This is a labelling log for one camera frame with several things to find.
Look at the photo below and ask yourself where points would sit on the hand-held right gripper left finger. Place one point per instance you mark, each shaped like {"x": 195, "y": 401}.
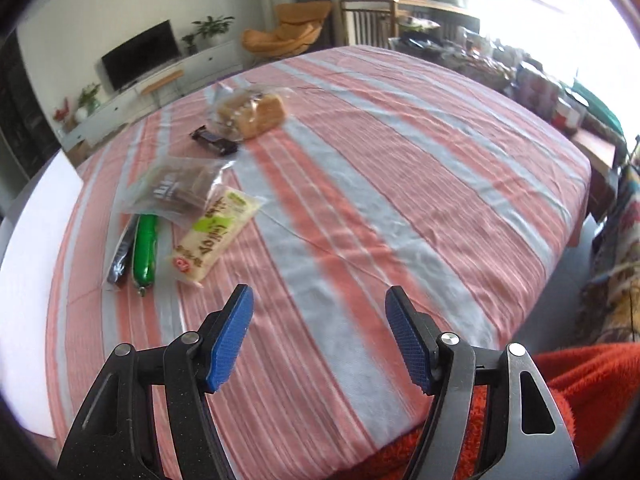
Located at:
{"x": 232, "y": 340}

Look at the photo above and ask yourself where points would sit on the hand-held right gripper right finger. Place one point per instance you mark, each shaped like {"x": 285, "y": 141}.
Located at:
{"x": 407, "y": 340}

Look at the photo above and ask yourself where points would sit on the yellow and green snack packet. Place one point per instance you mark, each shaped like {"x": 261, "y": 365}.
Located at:
{"x": 215, "y": 235}

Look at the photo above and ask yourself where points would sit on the green sausage stick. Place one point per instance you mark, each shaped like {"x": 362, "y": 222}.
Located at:
{"x": 145, "y": 250}

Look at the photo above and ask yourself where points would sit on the black stick packet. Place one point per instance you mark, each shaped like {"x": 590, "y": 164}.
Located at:
{"x": 121, "y": 255}

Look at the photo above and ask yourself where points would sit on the clear bag of brown crackers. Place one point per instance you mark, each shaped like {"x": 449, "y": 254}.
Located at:
{"x": 170, "y": 187}

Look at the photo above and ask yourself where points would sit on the white box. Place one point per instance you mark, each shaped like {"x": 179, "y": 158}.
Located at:
{"x": 30, "y": 285}

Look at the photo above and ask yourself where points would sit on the red and grey striped blanket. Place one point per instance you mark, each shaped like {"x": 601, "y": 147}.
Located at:
{"x": 350, "y": 185}

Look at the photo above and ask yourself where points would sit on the orange fleece clothing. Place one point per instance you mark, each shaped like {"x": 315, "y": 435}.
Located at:
{"x": 590, "y": 400}

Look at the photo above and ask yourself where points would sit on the black wrapped snack bar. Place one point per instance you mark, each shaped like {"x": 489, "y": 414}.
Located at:
{"x": 214, "y": 140}

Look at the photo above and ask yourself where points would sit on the bagged bread loaf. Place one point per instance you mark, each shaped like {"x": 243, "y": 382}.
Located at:
{"x": 255, "y": 112}

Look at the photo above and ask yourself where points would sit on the cardboard box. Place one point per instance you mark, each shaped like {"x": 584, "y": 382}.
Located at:
{"x": 80, "y": 151}

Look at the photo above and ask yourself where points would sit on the low wooden table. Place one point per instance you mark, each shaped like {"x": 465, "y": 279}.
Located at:
{"x": 597, "y": 150}

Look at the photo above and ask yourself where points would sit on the red and white canister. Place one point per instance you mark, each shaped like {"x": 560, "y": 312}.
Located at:
{"x": 567, "y": 115}

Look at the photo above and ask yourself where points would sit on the plant in white vase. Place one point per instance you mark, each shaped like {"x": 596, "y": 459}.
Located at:
{"x": 87, "y": 102}

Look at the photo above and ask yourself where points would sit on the pink printed box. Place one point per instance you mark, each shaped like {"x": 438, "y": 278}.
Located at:
{"x": 537, "y": 92}

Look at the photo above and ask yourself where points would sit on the white television cabinet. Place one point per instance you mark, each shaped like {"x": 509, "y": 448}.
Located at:
{"x": 212, "y": 60}

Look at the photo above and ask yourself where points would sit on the red flower decoration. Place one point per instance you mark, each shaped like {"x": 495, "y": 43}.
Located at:
{"x": 62, "y": 111}

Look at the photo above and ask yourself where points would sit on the cluttered side table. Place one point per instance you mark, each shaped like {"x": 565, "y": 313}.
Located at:
{"x": 465, "y": 57}

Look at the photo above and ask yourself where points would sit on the black television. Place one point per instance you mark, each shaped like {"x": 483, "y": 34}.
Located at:
{"x": 142, "y": 55}

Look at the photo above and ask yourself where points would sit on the small potted plant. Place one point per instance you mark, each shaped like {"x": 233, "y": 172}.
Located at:
{"x": 190, "y": 44}

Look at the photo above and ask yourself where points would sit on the green cloth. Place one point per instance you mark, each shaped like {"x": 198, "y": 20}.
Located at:
{"x": 602, "y": 110}

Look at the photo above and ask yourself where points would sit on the dark bookcase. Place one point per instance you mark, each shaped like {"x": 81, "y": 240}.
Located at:
{"x": 25, "y": 110}

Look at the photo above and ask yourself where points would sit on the large leafy potted plant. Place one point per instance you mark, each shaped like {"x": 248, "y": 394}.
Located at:
{"x": 212, "y": 27}

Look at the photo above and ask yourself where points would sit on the orange lounge chair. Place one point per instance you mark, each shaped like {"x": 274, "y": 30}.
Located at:
{"x": 290, "y": 30}

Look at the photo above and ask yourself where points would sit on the wooden desk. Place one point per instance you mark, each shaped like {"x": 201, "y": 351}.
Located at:
{"x": 440, "y": 7}

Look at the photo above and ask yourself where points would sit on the wooden slatted crib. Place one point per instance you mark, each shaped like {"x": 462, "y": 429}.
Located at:
{"x": 370, "y": 7}

